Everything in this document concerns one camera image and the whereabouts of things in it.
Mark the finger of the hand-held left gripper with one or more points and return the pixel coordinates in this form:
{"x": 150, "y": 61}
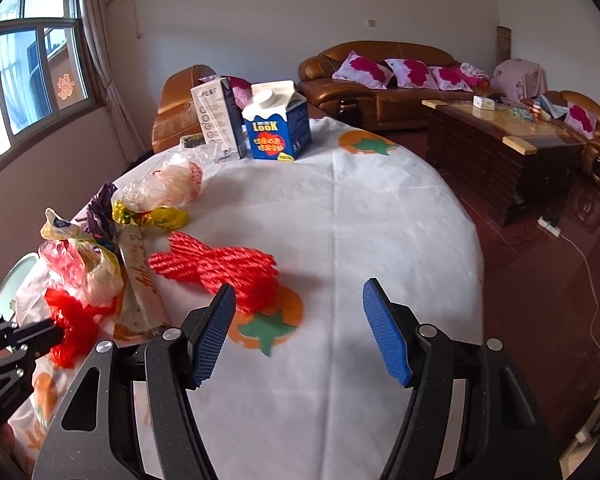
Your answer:
{"x": 5, "y": 382}
{"x": 35, "y": 336}

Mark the brown leather sofa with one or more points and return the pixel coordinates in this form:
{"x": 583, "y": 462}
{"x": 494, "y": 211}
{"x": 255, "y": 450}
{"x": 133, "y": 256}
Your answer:
{"x": 395, "y": 105}

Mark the gold foil wrapper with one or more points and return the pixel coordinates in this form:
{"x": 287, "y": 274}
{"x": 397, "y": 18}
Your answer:
{"x": 165, "y": 217}

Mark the pink floral cover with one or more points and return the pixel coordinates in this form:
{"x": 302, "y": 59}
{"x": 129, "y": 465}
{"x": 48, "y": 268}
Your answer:
{"x": 520, "y": 80}

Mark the white persimmon print tablecloth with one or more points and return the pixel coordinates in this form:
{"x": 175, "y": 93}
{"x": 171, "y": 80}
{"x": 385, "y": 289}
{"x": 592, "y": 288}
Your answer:
{"x": 355, "y": 210}

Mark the white power strip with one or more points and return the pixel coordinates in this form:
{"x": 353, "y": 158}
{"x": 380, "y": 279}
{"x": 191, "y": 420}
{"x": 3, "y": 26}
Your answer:
{"x": 550, "y": 226}

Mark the pink curtain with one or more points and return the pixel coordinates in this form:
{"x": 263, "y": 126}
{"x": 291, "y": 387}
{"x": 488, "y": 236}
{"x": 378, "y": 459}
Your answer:
{"x": 97, "y": 35}

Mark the large red foam net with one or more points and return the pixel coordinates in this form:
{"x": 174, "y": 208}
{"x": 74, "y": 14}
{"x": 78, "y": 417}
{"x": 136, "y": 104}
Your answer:
{"x": 220, "y": 265}

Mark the pink floral pillow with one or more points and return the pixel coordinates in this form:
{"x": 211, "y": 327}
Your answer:
{"x": 240, "y": 92}
{"x": 450, "y": 77}
{"x": 362, "y": 70}
{"x": 410, "y": 74}
{"x": 580, "y": 119}

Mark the purple wrapper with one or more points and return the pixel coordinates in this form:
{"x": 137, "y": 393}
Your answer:
{"x": 100, "y": 210}

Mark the green cartoon print bin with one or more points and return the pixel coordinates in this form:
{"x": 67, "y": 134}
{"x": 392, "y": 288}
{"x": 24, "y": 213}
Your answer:
{"x": 15, "y": 280}

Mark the small dark packet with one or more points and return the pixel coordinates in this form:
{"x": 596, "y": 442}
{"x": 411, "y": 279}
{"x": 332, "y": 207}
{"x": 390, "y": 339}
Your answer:
{"x": 192, "y": 141}

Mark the clear red print plastic bag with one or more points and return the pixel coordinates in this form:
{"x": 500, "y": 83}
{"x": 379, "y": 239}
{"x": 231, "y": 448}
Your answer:
{"x": 175, "y": 180}

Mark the pink crumpled cloth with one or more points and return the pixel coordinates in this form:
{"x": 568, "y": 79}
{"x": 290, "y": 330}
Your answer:
{"x": 475, "y": 74}

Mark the white tissue box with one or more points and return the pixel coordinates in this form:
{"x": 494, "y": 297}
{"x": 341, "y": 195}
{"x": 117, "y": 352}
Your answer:
{"x": 484, "y": 102}

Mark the yellow plastic bag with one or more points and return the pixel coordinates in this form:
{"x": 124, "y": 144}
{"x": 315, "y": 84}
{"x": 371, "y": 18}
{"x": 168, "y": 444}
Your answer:
{"x": 100, "y": 275}

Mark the dark wooden coffee table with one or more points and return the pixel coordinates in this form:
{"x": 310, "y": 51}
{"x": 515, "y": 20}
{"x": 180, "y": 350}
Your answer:
{"x": 480, "y": 160}

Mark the small red foam net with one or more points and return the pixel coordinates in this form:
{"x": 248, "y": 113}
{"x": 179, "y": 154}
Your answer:
{"x": 72, "y": 320}

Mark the sliding glass window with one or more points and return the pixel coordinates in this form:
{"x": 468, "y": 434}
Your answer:
{"x": 25, "y": 75}

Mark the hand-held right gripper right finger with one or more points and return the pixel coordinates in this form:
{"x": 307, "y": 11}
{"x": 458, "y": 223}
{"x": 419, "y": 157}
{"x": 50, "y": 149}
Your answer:
{"x": 385, "y": 335}

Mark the blue milk carton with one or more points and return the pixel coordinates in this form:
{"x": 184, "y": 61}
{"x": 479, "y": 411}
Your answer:
{"x": 275, "y": 135}

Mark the wrappers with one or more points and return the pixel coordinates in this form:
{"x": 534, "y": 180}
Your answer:
{"x": 137, "y": 285}

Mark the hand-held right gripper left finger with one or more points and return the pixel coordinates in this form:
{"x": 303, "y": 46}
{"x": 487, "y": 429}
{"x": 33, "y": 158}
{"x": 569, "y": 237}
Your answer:
{"x": 212, "y": 335}

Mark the white and blue paper box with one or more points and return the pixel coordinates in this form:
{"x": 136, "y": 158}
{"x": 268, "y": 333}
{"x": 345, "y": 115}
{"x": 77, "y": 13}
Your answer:
{"x": 212, "y": 115}

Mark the red paper window decal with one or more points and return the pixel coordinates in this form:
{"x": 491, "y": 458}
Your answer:
{"x": 70, "y": 87}

